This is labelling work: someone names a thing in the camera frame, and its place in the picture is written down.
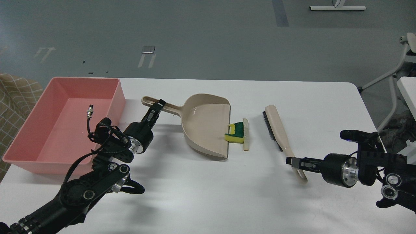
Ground checkered beige cloth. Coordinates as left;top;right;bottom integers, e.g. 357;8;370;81
0;73;43;180

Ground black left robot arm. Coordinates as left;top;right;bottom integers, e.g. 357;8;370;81
1;99;166;234

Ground white beige sponge slice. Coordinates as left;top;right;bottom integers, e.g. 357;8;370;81
243;118;250;151

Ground white table foot bar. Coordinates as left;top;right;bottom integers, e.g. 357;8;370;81
309;6;367;11

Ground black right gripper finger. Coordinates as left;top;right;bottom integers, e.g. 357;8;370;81
286;157;323;169
292;161;321;172

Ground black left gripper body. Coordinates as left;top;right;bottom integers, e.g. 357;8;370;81
123;122;154;154

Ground yellow green sponge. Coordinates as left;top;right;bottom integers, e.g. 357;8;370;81
224;122;245;144

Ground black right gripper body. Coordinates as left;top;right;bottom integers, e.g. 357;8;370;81
320;153;352;188

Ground pink plastic bin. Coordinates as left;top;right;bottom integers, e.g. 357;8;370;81
3;77;126;175

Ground white office chair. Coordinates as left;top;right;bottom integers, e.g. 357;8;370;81
357;32;416;132

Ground beige plastic dustpan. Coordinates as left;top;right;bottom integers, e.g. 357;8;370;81
142;94;231;162

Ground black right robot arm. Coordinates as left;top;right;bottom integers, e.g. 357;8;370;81
286;129;416;212

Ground beige hand brush black bristles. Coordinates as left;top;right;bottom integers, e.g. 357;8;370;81
262;105;295;163

